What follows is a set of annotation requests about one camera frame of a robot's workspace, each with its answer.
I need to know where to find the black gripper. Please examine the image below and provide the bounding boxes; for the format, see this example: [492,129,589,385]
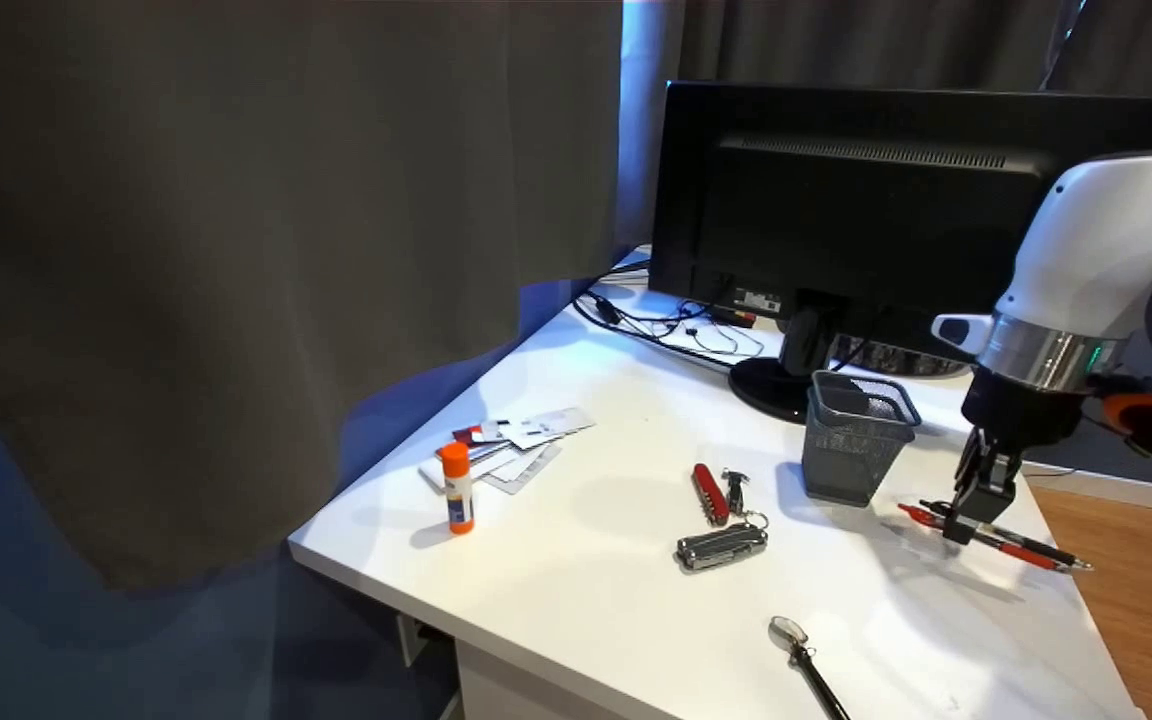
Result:
[945,370,1086,546]

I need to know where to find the black pen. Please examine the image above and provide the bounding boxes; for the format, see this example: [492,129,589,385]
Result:
[916,494,1075,563]

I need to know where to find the red pen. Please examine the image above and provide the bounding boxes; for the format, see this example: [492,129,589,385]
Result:
[897,494,1086,581]

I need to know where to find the grey folding multitool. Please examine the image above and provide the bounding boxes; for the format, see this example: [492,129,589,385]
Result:
[670,517,774,575]

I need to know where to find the red pocket knife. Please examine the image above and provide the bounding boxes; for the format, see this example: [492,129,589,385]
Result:
[688,458,735,529]

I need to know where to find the black monitor round stand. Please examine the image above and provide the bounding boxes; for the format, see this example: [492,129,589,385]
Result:
[646,76,1152,422]

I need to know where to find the white card blue print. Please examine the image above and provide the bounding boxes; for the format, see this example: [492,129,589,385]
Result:
[492,405,594,455]

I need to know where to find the glue stick orange cap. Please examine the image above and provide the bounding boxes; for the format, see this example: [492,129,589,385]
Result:
[434,434,479,539]

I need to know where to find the magnifying glass black handle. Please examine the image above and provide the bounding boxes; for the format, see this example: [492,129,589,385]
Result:
[765,611,854,720]

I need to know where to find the black key with ring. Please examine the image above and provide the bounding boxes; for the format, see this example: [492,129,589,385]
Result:
[718,468,774,539]

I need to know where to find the thin desk cable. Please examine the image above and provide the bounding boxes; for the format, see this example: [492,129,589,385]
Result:
[572,275,774,374]

